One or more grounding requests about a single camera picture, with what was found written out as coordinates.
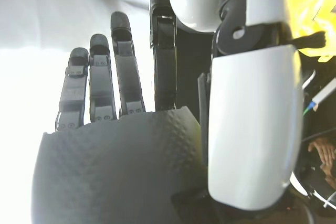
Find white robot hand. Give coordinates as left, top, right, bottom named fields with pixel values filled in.
left=30, top=0, right=327, bottom=224

